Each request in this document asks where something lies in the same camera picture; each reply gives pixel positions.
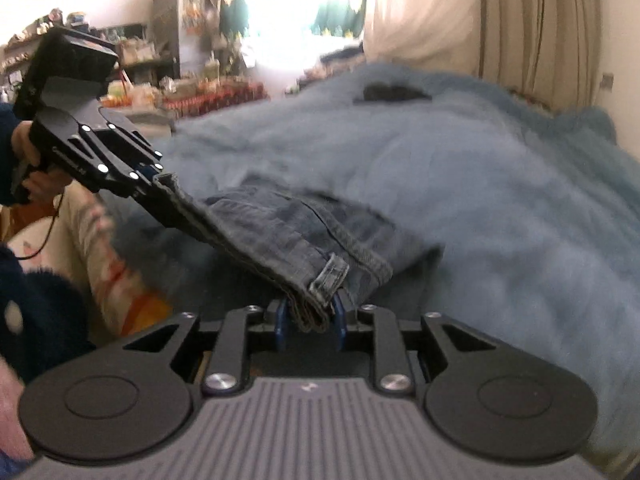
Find blue denim shorts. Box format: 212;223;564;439
131;171;444;334

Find person's left hand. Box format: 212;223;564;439
11;122;73;203

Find red patterned tablecloth table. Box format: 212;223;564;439
163;81;269;118

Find drink cup with straw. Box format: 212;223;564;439
202;52;220;81

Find grey refrigerator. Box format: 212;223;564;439
149;0;217;78

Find dark blue fuzzy sleeve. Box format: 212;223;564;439
0;245;96;384

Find blue fleece blanket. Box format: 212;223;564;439
106;62;640;456

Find black cat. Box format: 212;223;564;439
354;82;433;104

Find white sheer curtain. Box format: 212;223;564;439
362;0;480;76

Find beige drape curtain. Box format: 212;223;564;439
478;0;601;112

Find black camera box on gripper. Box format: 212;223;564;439
13;26;118;119

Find thin black cable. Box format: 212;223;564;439
14;188;66;262

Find wall power outlet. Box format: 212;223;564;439
599;73;614;91

